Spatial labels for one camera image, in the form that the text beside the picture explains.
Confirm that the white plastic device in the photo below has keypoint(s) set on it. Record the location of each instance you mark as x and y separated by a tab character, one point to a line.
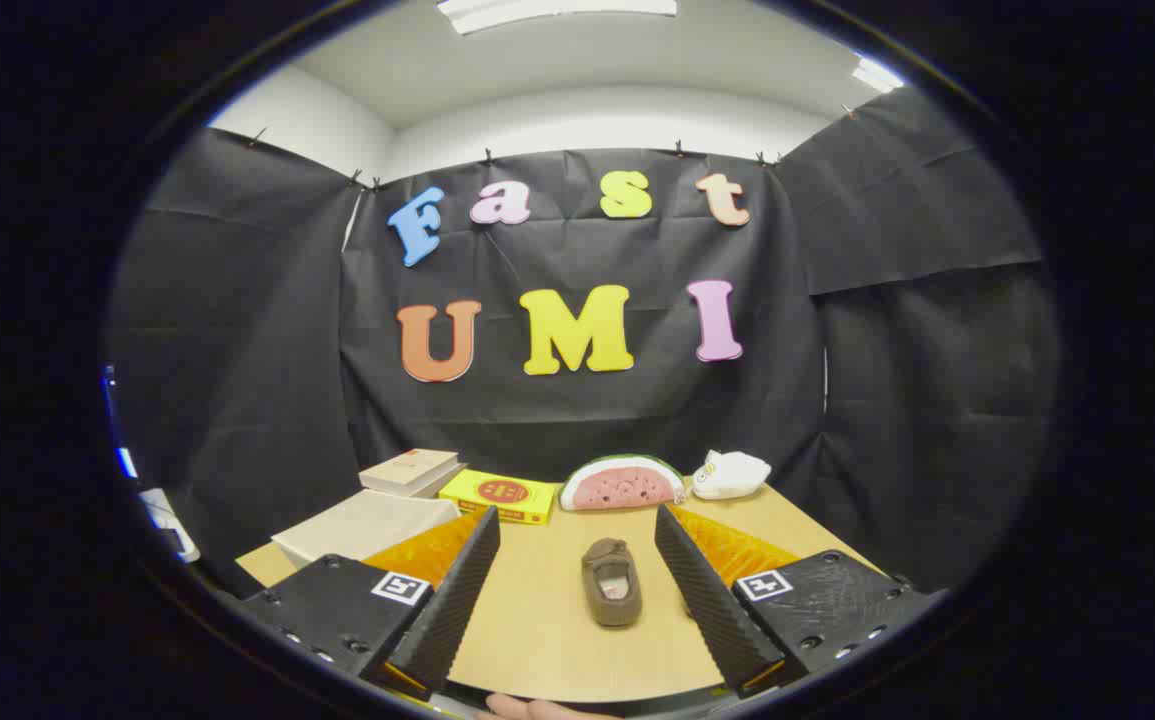
169	522

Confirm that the yellow book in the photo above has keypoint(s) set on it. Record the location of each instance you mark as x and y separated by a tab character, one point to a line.
497	495

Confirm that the beige storage box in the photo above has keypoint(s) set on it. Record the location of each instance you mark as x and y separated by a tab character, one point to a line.
367	525

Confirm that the white plush toy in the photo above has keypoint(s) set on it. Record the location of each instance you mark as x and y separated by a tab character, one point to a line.
732	476

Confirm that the small ceiling light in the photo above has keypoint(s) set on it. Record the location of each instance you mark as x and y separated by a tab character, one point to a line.
877	75

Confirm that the long ceiling light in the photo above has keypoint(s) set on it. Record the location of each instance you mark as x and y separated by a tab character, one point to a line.
557	10

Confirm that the brown fuzzy shoe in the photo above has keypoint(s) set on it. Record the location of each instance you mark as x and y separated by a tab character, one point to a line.
612	600

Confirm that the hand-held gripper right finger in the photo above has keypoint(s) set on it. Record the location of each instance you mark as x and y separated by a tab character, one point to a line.
707	600

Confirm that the black backdrop cloth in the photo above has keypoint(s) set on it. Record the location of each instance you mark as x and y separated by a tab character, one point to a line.
267	350

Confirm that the white book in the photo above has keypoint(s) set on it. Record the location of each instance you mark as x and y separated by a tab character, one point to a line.
442	484

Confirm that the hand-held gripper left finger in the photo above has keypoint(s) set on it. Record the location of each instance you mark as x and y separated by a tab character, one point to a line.
457	600

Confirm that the watermelon slice plush toy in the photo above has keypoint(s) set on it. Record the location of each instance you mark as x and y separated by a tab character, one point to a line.
622	487

